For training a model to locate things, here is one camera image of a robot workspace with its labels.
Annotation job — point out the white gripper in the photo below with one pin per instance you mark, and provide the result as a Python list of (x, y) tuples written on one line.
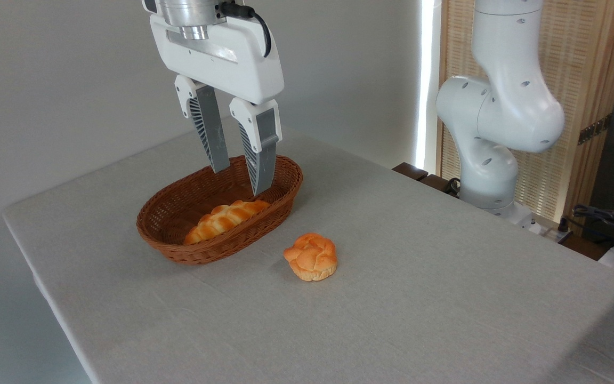
[(232, 56)]

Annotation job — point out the round knotted bread bun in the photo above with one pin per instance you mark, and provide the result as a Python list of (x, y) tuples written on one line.
[(311, 256)]

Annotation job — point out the long braided bread loaf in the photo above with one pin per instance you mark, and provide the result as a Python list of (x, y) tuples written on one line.
[(224, 220)]

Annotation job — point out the brown oval wicker basket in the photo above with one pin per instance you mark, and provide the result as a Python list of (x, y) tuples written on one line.
[(179, 208)]

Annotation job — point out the dark brown wooden bench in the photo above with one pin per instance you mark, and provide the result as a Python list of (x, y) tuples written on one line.
[(419, 176)]

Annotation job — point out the grey tablecloth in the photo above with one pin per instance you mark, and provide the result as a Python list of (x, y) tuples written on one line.
[(392, 277)]

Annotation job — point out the white power strip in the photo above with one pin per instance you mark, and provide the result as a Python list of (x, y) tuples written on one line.
[(549, 232)]

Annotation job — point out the dark metal screen hinge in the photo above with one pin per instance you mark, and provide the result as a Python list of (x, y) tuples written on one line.
[(595, 129)]

